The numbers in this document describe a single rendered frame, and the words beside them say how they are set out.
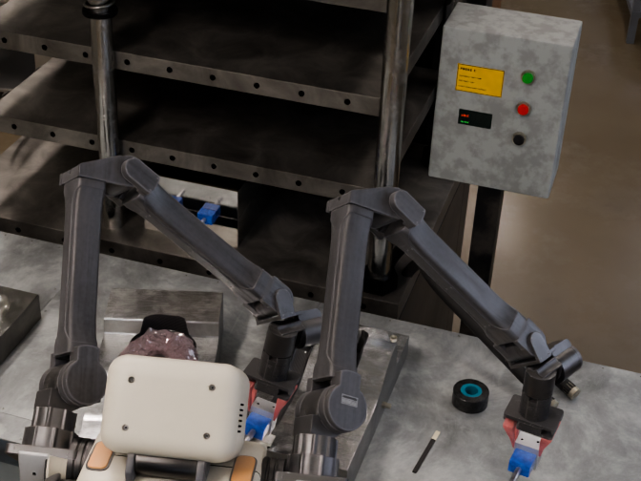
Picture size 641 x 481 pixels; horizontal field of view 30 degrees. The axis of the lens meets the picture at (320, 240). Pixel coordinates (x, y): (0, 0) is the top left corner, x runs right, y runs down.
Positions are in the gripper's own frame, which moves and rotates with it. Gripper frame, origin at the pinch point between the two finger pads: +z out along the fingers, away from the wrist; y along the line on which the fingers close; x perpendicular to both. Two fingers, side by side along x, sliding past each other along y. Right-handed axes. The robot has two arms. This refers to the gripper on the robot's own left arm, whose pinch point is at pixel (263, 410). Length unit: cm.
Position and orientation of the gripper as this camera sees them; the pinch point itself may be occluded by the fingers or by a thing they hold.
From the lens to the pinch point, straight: 238.3
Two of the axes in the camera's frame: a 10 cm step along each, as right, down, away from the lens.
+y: -9.3, -3.2, 1.7
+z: -2.2, 8.7, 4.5
